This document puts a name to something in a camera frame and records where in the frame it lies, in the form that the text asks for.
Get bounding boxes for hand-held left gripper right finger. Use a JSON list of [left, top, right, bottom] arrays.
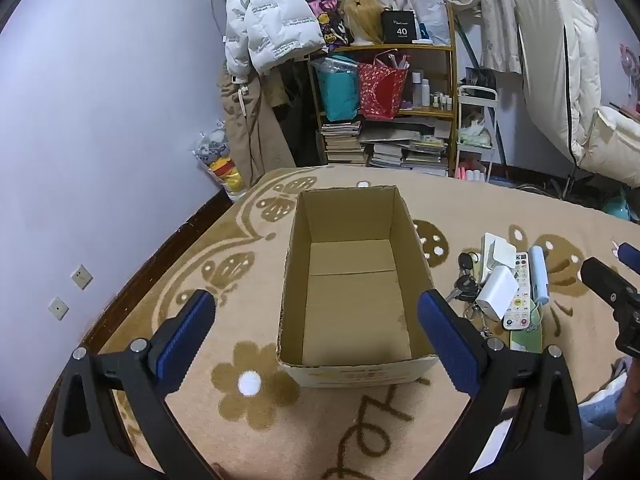
[[418, 288, 585, 480]]

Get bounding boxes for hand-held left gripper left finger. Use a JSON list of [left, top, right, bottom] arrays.
[[49, 288, 217, 480]]

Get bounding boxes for bunch of keys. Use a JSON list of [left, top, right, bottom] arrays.
[[445, 251, 495, 337]]

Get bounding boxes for light blue power bank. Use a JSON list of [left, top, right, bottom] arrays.
[[528, 245, 552, 326]]

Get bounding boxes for white charger block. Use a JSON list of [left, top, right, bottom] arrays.
[[475, 265, 519, 322]]

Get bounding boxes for white remote with coloured buttons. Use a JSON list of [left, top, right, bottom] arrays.
[[501, 251, 535, 332]]

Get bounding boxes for white air conditioner remote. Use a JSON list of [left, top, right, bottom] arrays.
[[481, 232, 501, 284]]

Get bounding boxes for cardboard box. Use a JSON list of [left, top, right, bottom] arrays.
[[276, 185, 438, 389]]

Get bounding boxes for person's right hand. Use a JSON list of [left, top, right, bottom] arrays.
[[617, 385, 640, 427]]

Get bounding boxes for teal plastic basin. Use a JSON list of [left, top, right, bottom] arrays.
[[601, 186, 634, 222]]

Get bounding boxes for green packet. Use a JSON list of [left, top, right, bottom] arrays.
[[508, 322, 544, 354]]

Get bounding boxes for person's blue jeans leg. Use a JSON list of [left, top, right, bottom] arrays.
[[577, 357, 632, 466]]

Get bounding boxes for pink and white bottles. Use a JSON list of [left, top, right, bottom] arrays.
[[454, 156, 489, 184]]

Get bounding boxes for plastic bag of toys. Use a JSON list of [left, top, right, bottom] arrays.
[[192, 119, 249, 204]]

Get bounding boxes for pile of books and papers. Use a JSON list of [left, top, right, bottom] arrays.
[[361, 122, 452, 177]]

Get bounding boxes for green tissue pack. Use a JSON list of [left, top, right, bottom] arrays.
[[458, 126, 494, 149]]

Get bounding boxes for cream padded folding chair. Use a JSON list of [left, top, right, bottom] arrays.
[[513, 0, 640, 187]]

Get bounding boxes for white trolley cart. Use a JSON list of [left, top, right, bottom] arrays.
[[451, 84, 502, 182]]

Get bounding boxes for stack of old books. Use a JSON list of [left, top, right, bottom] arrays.
[[320, 120, 369, 167]]

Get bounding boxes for beige hanging coat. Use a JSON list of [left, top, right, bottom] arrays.
[[216, 66, 297, 190]]

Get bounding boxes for row of cosmetic bottles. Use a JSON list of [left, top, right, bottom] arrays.
[[411, 70, 454, 111]]

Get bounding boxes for dark hanging clothes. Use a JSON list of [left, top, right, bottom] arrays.
[[269, 56, 322, 170]]

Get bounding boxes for red gift bag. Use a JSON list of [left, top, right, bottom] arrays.
[[357, 49, 412, 122]]

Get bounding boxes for wooden shelf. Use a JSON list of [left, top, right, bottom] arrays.
[[305, 2, 459, 179]]

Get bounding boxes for dark green pole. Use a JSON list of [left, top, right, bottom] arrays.
[[456, 9, 482, 70]]

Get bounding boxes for pale floral curtain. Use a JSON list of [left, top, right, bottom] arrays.
[[277, 0, 581, 77]]

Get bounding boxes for teal bag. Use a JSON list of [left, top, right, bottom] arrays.
[[314, 54, 361, 123]]

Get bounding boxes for white plastic bag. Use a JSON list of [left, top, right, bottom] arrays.
[[407, 0, 452, 47]]

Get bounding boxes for black box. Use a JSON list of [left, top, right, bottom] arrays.
[[380, 8, 419, 45]]

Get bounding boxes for blonde wig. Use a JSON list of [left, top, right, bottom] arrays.
[[340, 0, 394, 47]]

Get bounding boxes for white puffer jacket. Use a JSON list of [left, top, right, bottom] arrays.
[[223, 0, 327, 82]]

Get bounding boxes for dark printed bag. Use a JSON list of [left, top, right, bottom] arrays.
[[302, 0, 354, 52]]

